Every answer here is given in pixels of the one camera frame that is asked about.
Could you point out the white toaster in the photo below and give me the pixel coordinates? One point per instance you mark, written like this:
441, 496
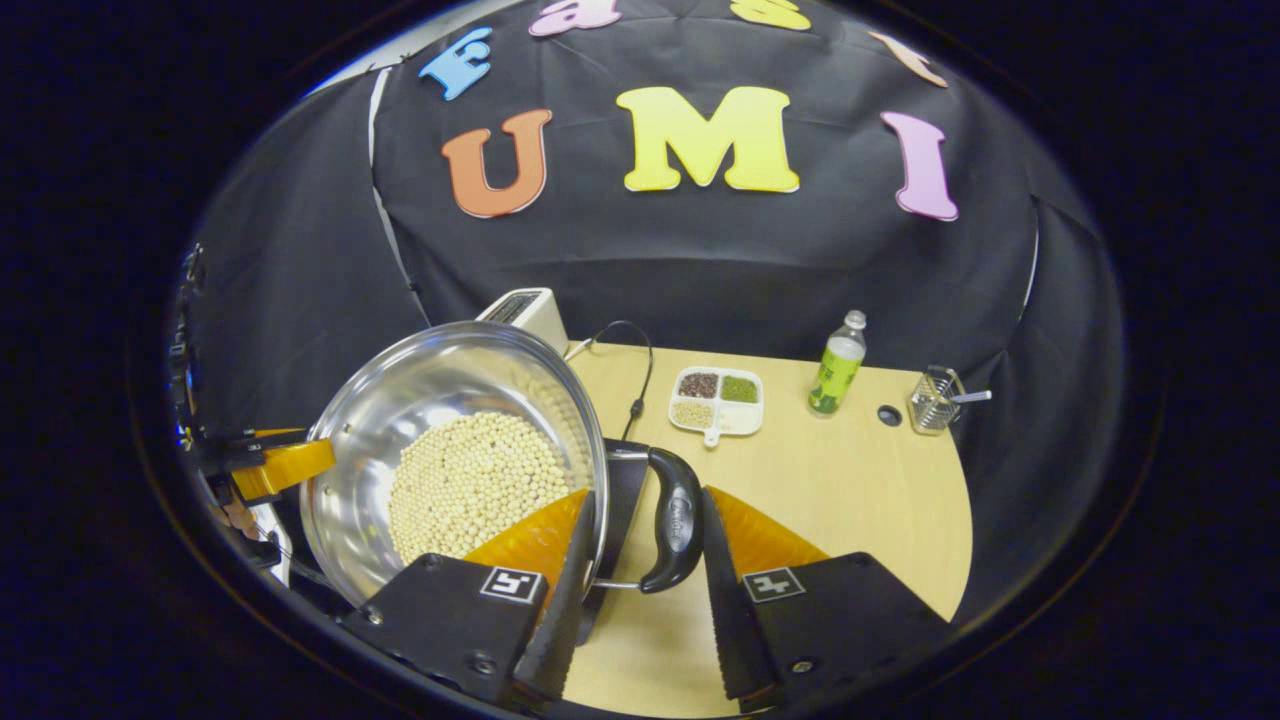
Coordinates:
545, 315

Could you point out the green label drink bottle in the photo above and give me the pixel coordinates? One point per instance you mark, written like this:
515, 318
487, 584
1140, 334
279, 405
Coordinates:
835, 375

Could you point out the pile of soybeans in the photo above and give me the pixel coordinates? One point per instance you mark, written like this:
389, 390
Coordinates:
470, 480

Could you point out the black induction cooktop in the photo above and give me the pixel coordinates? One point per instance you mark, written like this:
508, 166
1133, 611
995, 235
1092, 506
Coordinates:
622, 490

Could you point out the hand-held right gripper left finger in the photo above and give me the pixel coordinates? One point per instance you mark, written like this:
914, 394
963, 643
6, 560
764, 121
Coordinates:
570, 620

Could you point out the white divided dish of beans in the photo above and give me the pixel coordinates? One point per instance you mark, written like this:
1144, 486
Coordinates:
715, 415

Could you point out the black desk grommet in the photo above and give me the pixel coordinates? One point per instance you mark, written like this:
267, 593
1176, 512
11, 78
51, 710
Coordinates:
889, 415

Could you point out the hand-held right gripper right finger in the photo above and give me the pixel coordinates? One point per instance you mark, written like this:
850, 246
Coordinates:
725, 620

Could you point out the metal spoon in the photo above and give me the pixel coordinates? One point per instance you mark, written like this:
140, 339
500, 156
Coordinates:
972, 396

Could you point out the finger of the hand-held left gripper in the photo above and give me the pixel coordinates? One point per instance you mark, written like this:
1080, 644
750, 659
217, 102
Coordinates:
290, 465

